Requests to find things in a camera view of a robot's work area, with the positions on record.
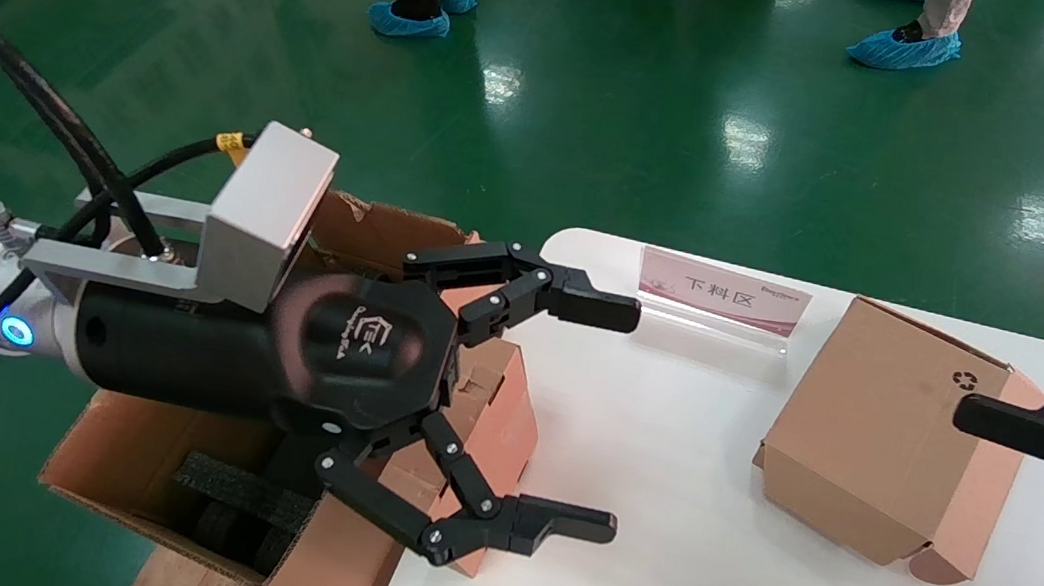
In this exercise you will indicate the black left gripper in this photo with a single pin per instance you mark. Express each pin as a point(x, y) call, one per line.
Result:
point(202, 352)

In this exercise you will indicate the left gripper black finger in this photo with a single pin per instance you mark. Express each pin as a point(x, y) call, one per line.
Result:
point(581, 303)
point(553, 517)

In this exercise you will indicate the small plain cardboard box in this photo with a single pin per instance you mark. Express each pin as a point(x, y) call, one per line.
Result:
point(504, 432)

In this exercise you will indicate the big open cardboard box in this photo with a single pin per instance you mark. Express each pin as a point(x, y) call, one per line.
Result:
point(138, 454)

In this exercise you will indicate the cardboard box with recycling symbol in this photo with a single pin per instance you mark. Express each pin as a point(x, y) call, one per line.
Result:
point(867, 429)

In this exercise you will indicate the acrylic sign with pink label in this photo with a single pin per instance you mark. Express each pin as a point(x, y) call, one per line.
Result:
point(723, 294)

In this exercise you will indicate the flat black foam strip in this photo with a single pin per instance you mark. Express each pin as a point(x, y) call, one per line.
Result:
point(244, 490)

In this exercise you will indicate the low black foam piece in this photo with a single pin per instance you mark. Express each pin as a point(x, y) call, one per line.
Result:
point(233, 537)

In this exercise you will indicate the beige trouser leg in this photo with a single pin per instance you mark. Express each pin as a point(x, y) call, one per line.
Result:
point(948, 6)

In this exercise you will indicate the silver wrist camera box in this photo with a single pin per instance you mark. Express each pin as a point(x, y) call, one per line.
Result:
point(272, 200)

